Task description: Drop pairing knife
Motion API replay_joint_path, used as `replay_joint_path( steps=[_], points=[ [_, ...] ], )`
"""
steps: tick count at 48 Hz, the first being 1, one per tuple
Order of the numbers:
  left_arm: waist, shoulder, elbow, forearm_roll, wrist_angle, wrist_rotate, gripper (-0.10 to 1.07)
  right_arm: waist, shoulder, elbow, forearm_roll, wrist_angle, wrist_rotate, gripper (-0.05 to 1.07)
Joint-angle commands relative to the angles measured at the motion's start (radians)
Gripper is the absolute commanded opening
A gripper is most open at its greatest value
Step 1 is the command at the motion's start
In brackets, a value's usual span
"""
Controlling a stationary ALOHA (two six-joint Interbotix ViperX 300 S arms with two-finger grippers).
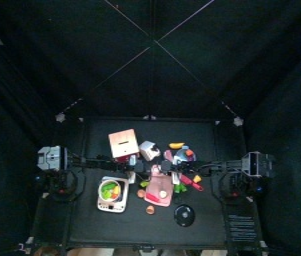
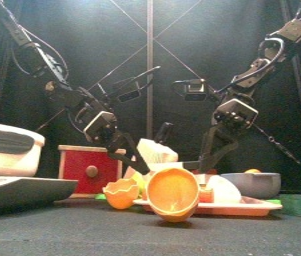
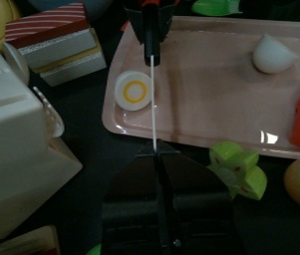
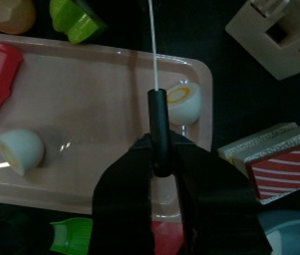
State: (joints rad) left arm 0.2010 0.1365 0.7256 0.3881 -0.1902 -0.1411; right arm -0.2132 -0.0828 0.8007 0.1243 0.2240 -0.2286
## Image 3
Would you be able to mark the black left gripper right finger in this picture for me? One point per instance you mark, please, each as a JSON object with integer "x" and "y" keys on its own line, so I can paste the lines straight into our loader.
{"x": 201, "y": 205}

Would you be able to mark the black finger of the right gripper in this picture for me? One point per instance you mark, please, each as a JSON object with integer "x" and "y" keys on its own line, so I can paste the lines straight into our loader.
{"x": 135, "y": 20}
{"x": 166, "y": 18}

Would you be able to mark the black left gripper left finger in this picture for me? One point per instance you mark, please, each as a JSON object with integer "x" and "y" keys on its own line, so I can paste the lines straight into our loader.
{"x": 131, "y": 199}

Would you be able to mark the green toy leaf piece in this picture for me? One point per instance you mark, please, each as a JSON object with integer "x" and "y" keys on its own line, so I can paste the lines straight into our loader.
{"x": 214, "y": 7}

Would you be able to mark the lime green toy vegetable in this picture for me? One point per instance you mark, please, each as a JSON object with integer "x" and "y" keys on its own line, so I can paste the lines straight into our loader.
{"x": 240, "y": 171}

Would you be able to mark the small green toy piece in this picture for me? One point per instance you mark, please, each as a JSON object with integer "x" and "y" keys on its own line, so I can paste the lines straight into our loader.
{"x": 94, "y": 250}

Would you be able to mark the red striped toy cake slice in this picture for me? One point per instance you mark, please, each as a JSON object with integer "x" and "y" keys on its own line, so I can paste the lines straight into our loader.
{"x": 54, "y": 43}

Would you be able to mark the pink plastic tray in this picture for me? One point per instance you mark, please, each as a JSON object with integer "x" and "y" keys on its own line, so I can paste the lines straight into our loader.
{"x": 218, "y": 93}

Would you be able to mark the white toy egg half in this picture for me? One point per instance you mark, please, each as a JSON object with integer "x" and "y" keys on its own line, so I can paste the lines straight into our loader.
{"x": 270, "y": 55}

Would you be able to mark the beige toy box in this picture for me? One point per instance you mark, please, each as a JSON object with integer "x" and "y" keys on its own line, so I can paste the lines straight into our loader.
{"x": 27, "y": 244}

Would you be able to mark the white round toy plate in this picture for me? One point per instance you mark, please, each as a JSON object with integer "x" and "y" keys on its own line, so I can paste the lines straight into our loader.
{"x": 16, "y": 62}

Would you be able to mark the yellow toy banana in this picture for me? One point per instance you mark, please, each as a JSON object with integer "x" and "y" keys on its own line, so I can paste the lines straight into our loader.
{"x": 0, "y": 20}

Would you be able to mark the white toy toaster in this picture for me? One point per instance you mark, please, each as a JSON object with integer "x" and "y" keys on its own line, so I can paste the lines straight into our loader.
{"x": 10, "y": 146}

